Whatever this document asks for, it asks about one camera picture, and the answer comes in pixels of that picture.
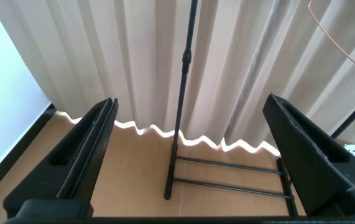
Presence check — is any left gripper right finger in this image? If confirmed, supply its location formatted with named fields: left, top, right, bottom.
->
left=262, top=93, right=355, bottom=217

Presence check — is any beige curtain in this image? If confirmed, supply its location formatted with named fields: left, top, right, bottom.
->
left=0, top=0, right=355, bottom=156

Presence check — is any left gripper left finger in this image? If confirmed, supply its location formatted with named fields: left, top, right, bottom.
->
left=2, top=98, right=119, bottom=218

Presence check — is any black clothes rack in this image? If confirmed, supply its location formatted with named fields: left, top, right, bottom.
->
left=164, top=0, right=355, bottom=218

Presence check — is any pink clothes hanger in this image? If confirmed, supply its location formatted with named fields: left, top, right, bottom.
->
left=307, top=0, right=355, bottom=73

